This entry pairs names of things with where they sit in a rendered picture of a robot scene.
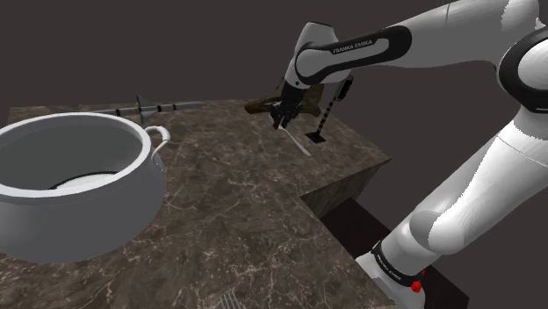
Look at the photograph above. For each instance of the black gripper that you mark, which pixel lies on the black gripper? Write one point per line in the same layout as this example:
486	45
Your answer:
291	99

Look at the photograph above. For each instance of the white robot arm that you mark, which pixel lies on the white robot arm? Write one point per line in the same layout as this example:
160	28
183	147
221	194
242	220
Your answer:
471	179

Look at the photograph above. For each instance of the brown lumpy figure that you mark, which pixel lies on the brown lumpy figure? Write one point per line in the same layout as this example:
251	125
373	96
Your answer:
261	106

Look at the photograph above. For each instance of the black striped stick with base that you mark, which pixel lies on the black striped stick with base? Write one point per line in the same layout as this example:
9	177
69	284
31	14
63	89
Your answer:
324	119

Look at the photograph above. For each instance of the dark robot stand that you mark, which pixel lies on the dark robot stand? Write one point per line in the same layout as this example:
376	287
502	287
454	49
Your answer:
355	227

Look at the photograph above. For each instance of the grey metal fork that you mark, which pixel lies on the grey metal fork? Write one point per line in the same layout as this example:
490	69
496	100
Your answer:
231	301

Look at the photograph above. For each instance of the large grey pot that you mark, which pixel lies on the large grey pot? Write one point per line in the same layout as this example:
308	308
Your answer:
85	222

